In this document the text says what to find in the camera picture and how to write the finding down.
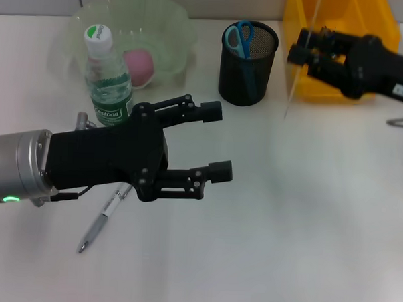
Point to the clear grey pen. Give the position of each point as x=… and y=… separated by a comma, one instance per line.
x=98, y=223

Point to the blue scissors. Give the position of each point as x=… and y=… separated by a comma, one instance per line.
x=241, y=42

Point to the clear water bottle green label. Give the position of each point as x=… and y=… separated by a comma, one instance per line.
x=107, y=80

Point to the transparent ruler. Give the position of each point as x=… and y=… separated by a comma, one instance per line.
x=292, y=91

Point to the green translucent fruit bowl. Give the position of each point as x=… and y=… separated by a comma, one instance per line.
x=166, y=32

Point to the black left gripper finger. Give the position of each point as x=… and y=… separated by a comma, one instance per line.
x=211, y=111
x=220, y=172

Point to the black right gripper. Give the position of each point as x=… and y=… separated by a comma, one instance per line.
x=375, y=68

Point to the black mesh pen cup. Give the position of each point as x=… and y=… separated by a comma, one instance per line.
x=268, y=70

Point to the yellow plastic bin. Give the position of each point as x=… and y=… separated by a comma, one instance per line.
x=324, y=93

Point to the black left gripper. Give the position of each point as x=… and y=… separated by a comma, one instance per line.
x=104, y=156

